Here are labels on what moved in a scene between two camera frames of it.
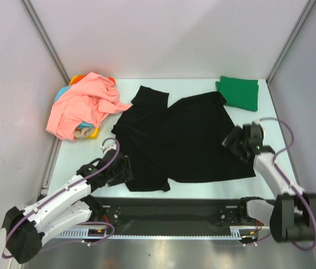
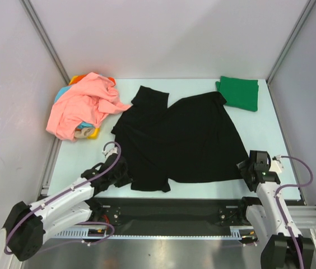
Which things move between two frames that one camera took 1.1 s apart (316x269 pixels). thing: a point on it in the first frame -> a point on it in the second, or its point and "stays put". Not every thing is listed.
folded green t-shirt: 239,93 stays put
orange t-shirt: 112,79 stays put
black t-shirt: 183,143 stays put
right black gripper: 235,143 -> 246,174
